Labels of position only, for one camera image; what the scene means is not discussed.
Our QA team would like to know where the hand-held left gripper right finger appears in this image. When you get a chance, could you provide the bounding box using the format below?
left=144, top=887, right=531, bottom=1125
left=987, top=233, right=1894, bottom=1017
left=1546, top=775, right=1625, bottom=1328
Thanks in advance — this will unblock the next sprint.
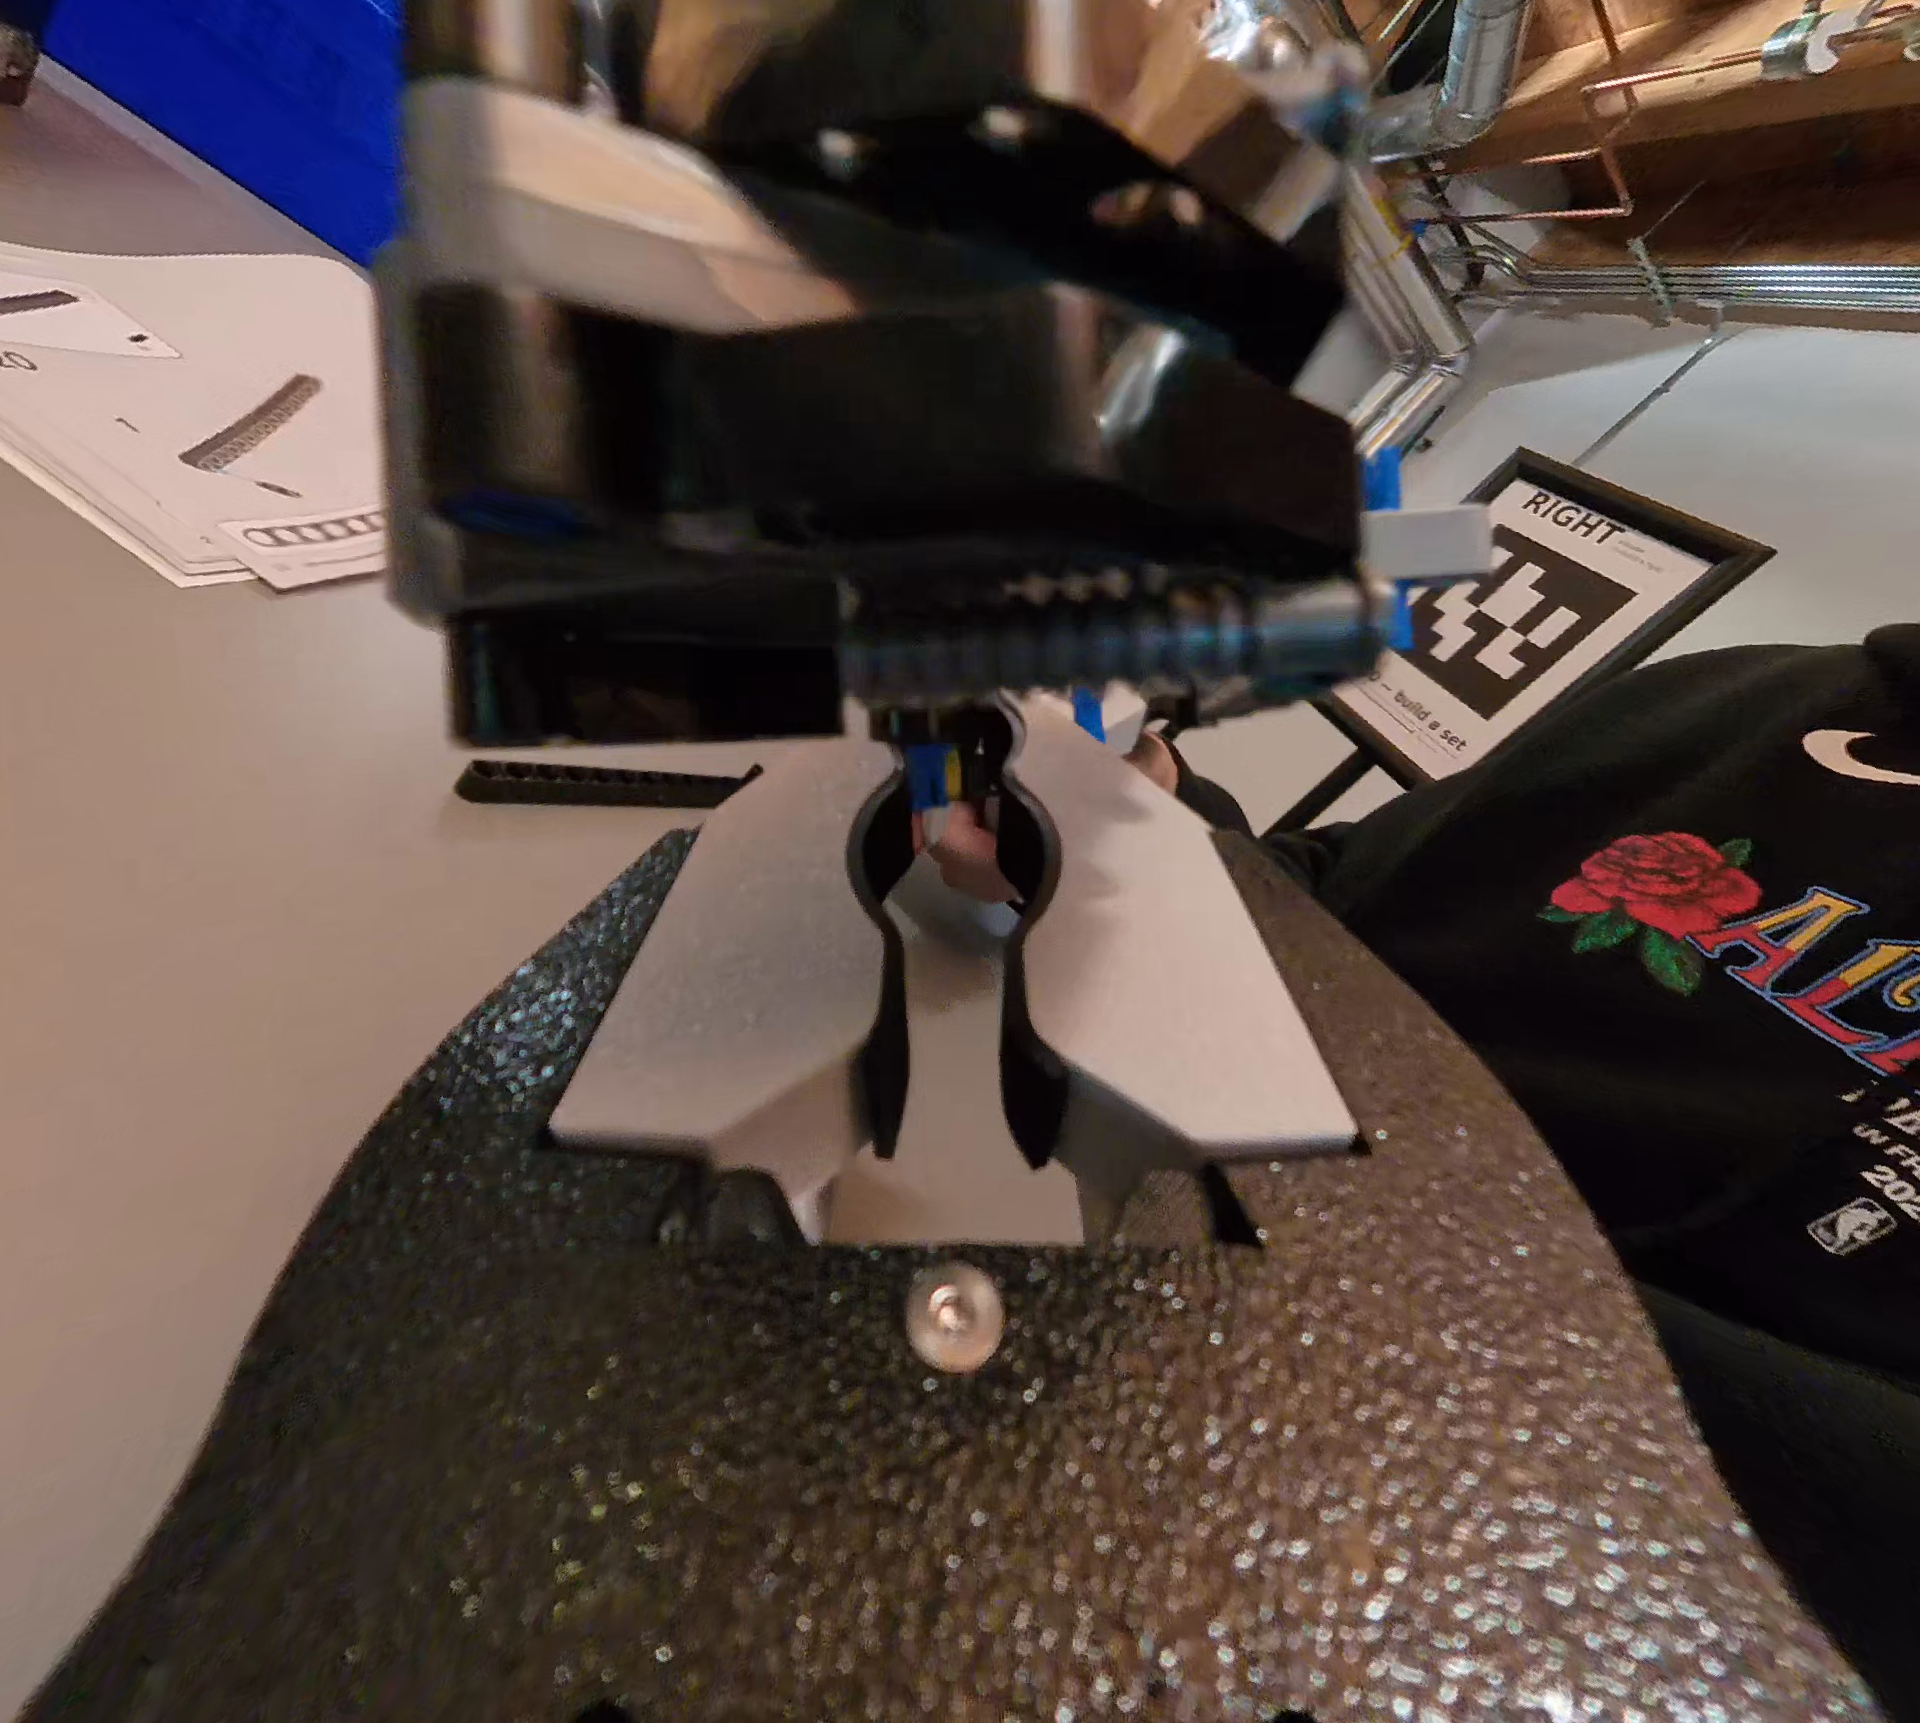
left=993, top=695, right=1365, bottom=1240

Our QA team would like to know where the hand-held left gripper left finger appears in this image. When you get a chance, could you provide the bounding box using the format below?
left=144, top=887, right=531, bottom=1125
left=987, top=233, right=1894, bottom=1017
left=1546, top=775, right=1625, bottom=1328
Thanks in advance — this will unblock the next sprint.
left=547, top=735, right=921, bottom=1240

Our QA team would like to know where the toy brick vehicle frame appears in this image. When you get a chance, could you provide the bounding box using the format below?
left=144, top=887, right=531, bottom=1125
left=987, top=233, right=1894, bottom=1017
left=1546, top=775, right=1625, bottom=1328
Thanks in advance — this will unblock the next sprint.
left=374, top=0, right=1501, bottom=797

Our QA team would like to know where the grey desk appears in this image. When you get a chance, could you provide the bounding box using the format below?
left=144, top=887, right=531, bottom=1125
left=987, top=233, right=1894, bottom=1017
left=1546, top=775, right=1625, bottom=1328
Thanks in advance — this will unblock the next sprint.
left=0, top=49, right=1352, bottom=1723

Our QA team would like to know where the black toothed toy beam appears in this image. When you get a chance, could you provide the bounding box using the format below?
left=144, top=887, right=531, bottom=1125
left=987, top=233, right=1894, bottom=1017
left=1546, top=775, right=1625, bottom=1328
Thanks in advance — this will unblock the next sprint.
left=454, top=757, right=757, bottom=807

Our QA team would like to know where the person in black sweatshirt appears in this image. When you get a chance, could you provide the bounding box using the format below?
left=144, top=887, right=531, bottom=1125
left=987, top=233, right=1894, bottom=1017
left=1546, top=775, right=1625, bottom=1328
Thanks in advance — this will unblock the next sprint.
left=1171, top=621, right=1920, bottom=1386

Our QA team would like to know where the black framed marker sign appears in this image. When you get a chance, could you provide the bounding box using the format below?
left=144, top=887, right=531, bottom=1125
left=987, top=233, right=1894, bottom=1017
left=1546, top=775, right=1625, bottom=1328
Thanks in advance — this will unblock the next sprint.
left=1265, top=447, right=1783, bottom=843

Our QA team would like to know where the white instruction booklet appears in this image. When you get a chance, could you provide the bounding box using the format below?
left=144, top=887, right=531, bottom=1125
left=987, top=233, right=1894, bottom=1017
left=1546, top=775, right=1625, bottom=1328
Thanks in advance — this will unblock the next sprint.
left=0, top=241, right=396, bottom=593

